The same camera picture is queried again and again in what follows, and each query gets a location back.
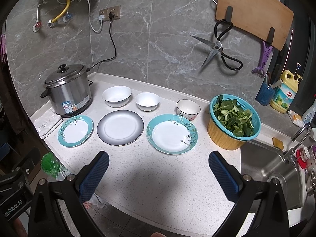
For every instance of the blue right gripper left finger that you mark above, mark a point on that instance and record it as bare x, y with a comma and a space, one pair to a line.
90, 176

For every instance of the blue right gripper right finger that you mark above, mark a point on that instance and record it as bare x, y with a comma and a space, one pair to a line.
227, 176

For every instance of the small teal floral plate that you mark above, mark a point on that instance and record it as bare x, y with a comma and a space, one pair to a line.
75, 131

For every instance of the grey rimmed white plate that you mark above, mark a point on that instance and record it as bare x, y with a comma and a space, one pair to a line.
120, 128

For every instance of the large teal floral plate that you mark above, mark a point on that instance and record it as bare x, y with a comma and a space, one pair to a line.
172, 134

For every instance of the small patterned white bowl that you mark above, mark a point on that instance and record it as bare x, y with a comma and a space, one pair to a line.
187, 109

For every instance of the large white bowl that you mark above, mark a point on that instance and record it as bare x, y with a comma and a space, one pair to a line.
117, 96

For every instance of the medium white bowl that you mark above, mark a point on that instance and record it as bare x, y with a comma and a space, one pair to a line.
147, 101

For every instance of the yellow ribbed basin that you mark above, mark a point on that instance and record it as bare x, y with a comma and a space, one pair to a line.
222, 139

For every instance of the yellow sponge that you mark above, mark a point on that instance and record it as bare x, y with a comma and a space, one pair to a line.
277, 143

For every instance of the teal colander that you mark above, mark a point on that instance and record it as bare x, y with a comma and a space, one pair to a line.
245, 105

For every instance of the green leafy vegetables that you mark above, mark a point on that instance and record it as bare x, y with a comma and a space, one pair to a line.
233, 117

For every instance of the chrome faucet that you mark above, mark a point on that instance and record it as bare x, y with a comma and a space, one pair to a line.
299, 137

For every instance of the white folded cloth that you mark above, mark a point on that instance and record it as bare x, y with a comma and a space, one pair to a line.
47, 123

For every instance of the blue utensil cup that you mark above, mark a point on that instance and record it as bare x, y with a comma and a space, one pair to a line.
265, 94

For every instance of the stainless steel rice cooker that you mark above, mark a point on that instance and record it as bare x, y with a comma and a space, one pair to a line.
68, 89

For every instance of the yellow oil bottle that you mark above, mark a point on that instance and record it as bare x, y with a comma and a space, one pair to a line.
285, 90

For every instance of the purple peeler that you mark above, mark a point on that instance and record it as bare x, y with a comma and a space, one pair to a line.
266, 50

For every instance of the wooden cutting board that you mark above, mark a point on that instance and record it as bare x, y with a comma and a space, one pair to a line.
258, 17

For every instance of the black handled kitchen scissors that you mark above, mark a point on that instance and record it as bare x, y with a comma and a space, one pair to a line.
216, 48

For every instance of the wall power socket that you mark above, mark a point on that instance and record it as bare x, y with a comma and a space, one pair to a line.
110, 13

